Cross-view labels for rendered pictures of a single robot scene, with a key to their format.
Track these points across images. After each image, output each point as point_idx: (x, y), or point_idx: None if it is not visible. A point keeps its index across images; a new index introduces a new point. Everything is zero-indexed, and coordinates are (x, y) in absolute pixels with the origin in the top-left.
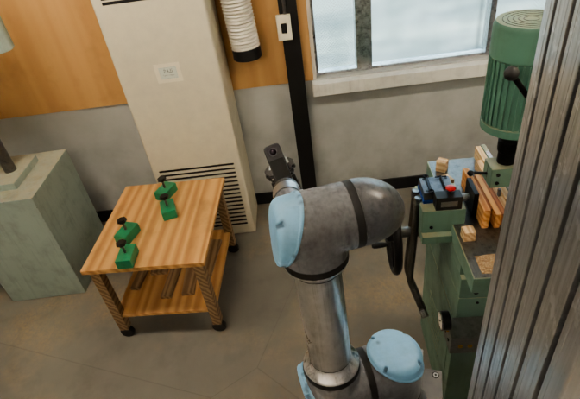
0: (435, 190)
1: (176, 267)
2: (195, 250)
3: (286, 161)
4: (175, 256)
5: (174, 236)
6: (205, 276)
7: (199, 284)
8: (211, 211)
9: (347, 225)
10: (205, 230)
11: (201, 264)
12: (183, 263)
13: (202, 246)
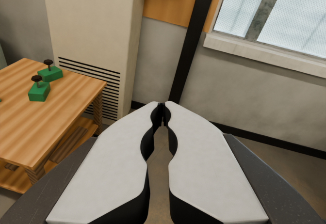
0: None
1: (2, 160)
2: (35, 146)
3: (238, 187)
4: (8, 146)
5: (26, 120)
6: (37, 176)
7: (30, 180)
8: (77, 107)
9: None
10: (60, 126)
11: (29, 168)
12: (9, 159)
13: (44, 144)
